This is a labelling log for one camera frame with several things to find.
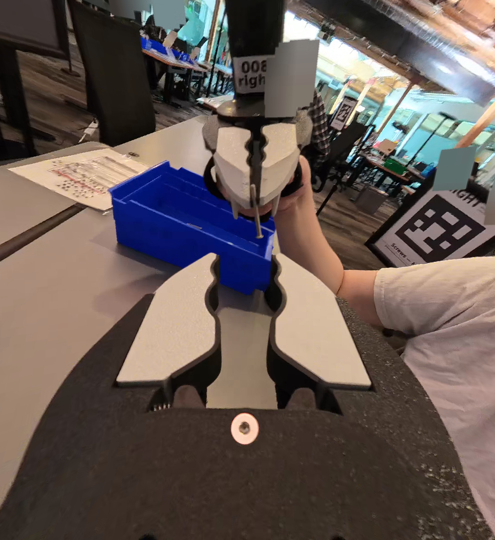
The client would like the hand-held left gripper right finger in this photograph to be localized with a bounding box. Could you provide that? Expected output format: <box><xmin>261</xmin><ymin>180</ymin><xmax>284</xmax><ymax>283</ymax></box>
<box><xmin>265</xmin><ymin>253</ymin><xmax>372</xmax><ymax>410</ymax></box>

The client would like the long office desk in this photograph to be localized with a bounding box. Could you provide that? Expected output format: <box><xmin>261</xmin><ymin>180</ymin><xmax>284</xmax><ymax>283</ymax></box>
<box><xmin>140</xmin><ymin>36</ymin><xmax>234</xmax><ymax>107</ymax></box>

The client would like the blue plastic bin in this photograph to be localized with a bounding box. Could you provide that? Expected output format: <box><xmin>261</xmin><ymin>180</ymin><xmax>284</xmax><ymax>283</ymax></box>
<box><xmin>109</xmin><ymin>160</ymin><xmax>276</xmax><ymax>295</ymax></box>

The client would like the wooden post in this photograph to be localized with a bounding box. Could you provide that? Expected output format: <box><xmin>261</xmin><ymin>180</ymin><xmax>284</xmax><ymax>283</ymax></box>
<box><xmin>455</xmin><ymin>90</ymin><xmax>495</xmax><ymax>149</ymax></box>

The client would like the person's right forearm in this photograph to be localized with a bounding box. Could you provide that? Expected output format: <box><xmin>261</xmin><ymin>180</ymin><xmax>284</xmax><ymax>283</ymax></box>
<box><xmin>273</xmin><ymin>198</ymin><xmax>380</xmax><ymax>326</ymax></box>

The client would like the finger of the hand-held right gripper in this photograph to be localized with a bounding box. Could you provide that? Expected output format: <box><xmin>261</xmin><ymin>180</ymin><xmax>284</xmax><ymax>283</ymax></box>
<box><xmin>257</xmin><ymin>122</ymin><xmax>301</xmax><ymax>204</ymax></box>
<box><xmin>212</xmin><ymin>126</ymin><xmax>255</xmax><ymax>210</ymax></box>

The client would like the printed paper sheet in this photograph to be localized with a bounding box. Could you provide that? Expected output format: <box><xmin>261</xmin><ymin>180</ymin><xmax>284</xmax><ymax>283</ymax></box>
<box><xmin>9</xmin><ymin>148</ymin><xmax>149</xmax><ymax>212</ymax></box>

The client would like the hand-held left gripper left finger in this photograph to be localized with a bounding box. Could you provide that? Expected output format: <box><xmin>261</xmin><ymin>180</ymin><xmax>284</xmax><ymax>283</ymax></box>
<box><xmin>116</xmin><ymin>252</ymin><xmax>223</xmax><ymax>409</ymax></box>

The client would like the long metal bolt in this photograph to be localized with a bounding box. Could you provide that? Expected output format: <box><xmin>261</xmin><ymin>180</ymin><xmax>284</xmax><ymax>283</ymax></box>
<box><xmin>250</xmin><ymin>184</ymin><xmax>263</xmax><ymax>239</ymax></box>

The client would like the person's right hand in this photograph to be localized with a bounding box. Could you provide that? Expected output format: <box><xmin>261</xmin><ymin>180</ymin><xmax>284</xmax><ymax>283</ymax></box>
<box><xmin>214</xmin><ymin>155</ymin><xmax>317</xmax><ymax>218</ymax></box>

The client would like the black office chair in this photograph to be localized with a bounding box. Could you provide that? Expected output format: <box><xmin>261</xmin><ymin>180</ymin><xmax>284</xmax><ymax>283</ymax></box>
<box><xmin>67</xmin><ymin>0</ymin><xmax>157</xmax><ymax>147</ymax></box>
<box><xmin>314</xmin><ymin>122</ymin><xmax>375</xmax><ymax>217</ymax></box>

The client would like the black framed board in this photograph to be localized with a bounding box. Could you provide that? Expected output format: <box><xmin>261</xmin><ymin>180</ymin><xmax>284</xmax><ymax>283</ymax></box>
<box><xmin>0</xmin><ymin>0</ymin><xmax>71</xmax><ymax>158</ymax></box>

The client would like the grey waste bin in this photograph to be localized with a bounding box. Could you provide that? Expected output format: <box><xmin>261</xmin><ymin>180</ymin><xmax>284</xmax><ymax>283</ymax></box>
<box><xmin>354</xmin><ymin>185</ymin><xmax>390</xmax><ymax>214</ymax></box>

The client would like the framed marker sign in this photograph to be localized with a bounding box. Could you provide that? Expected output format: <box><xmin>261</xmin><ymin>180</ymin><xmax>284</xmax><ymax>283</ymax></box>
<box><xmin>365</xmin><ymin>188</ymin><xmax>495</xmax><ymax>269</ymax></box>
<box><xmin>330</xmin><ymin>96</ymin><xmax>359</xmax><ymax>131</ymax></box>

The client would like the person's white shirt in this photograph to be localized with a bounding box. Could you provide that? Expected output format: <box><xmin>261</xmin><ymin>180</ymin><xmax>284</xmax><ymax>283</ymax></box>
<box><xmin>374</xmin><ymin>255</ymin><xmax>495</xmax><ymax>540</ymax></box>

